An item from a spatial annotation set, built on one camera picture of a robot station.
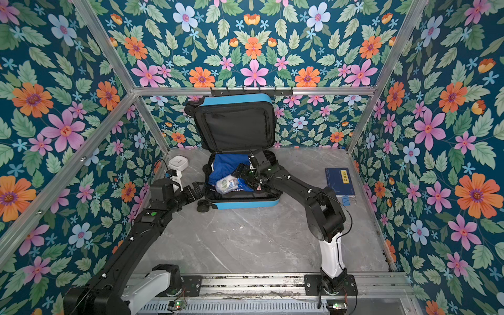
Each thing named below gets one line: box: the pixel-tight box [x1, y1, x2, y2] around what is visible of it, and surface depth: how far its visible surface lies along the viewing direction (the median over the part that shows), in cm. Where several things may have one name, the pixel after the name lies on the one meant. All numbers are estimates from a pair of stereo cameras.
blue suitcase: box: [185, 93, 284, 214], surface depth 92 cm
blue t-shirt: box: [208, 153, 252, 185], surface depth 101 cm
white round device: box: [168, 154, 189, 172], surface depth 113 cm
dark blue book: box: [324, 167, 356, 196], surface depth 107 cm
